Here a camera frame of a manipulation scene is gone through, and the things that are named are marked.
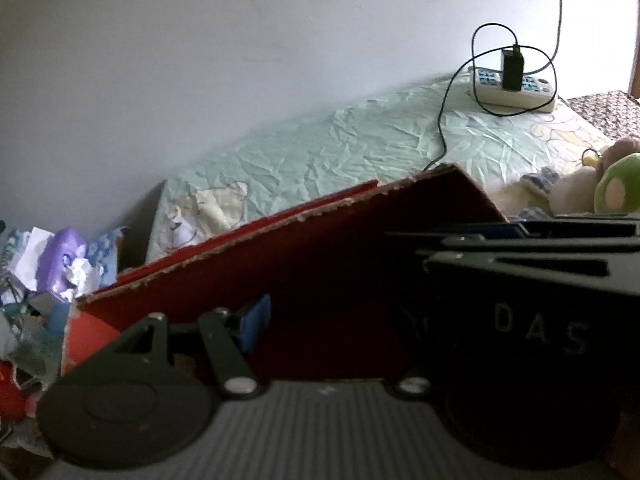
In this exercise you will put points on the light green bed sheet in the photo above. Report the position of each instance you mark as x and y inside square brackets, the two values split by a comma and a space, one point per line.
[385, 138]

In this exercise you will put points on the red cardboard box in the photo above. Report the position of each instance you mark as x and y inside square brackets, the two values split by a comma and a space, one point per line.
[345, 299]

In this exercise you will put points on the black charger plug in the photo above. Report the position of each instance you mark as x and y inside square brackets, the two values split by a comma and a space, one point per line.
[512, 66]

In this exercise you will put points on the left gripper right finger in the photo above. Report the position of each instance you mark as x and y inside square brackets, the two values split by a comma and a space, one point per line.
[597, 253]

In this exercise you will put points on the green pink plush toy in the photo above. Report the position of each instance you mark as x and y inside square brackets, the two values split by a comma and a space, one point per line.
[610, 187]

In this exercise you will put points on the red round object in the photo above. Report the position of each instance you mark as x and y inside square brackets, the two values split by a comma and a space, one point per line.
[12, 401]

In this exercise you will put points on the patterned brown cloth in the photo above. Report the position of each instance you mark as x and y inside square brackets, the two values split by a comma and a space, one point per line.
[615, 113]

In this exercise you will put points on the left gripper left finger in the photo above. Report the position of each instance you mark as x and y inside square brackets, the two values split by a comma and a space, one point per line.
[230, 340]

